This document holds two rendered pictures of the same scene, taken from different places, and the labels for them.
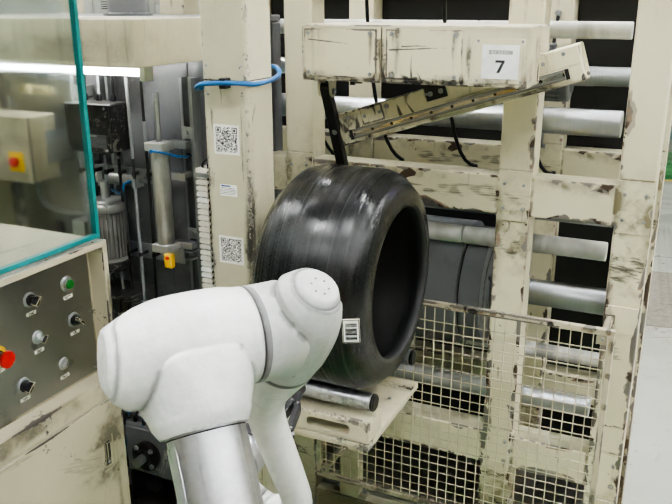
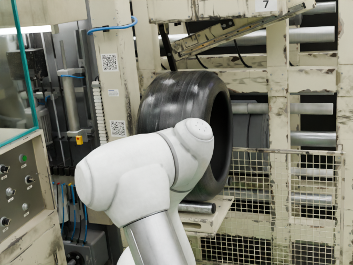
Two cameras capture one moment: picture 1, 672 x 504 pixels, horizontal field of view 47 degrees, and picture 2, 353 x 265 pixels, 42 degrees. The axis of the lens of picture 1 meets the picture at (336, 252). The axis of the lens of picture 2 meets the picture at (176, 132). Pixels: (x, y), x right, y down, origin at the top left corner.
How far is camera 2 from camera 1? 0.15 m
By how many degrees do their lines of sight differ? 3
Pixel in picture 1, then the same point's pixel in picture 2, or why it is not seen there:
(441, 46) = not seen: outside the picture
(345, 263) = not seen: hidden behind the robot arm
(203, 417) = (146, 208)
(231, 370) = (158, 179)
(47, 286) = (11, 160)
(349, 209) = (189, 94)
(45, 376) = (15, 215)
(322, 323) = (205, 148)
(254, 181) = (128, 85)
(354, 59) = (178, 8)
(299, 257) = (163, 125)
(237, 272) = not seen: hidden behind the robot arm
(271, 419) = (171, 214)
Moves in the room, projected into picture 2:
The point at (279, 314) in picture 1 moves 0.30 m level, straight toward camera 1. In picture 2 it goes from (179, 145) to (212, 204)
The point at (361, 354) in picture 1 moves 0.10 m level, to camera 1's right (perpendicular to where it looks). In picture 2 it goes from (205, 179) to (230, 176)
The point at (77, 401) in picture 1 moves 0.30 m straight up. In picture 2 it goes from (35, 228) to (22, 160)
